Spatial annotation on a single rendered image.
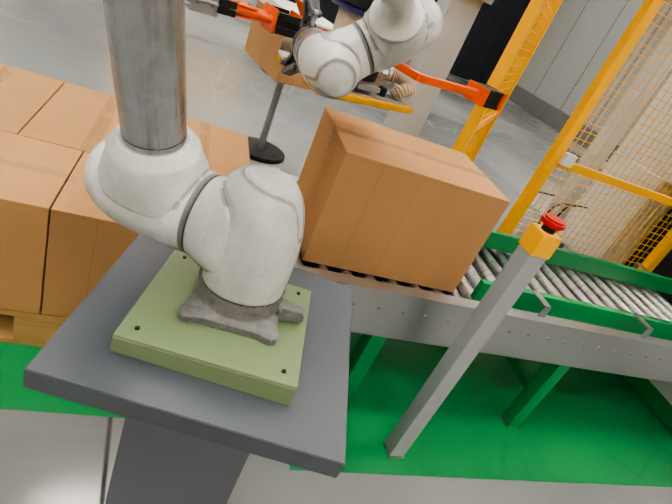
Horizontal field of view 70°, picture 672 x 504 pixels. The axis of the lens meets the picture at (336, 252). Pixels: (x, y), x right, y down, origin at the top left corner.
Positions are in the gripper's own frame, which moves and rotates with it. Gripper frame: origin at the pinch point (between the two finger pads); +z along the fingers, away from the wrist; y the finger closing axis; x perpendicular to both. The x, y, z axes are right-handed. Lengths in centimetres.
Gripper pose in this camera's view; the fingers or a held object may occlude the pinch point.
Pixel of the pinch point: (293, 26)
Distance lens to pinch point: 133.5
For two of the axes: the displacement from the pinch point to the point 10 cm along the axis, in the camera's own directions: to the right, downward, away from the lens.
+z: -2.7, -5.9, 7.6
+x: 8.9, 1.4, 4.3
